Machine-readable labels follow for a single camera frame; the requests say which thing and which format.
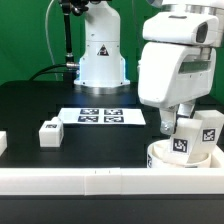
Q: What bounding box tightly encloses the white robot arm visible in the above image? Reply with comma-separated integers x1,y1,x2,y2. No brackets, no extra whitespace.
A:
75,0,224,135

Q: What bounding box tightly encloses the white marker tag sheet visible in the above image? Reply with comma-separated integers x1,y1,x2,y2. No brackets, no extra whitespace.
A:
58,108,146,125

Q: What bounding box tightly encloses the white cable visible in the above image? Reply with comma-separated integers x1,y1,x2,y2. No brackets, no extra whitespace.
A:
44,0,59,81

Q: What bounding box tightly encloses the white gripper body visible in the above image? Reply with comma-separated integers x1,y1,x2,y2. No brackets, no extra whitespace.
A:
138,42,216,108

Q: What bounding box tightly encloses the white U-shaped obstacle fence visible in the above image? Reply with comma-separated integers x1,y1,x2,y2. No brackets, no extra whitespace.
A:
0,130,224,196

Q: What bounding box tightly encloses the black cable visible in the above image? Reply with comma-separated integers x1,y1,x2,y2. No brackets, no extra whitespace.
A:
28,63,80,82

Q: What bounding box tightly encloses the white round stool seat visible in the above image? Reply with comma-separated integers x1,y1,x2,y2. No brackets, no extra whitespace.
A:
147,140,212,168

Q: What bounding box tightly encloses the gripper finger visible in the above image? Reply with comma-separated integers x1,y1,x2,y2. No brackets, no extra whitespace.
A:
159,107,177,135
178,100,195,118

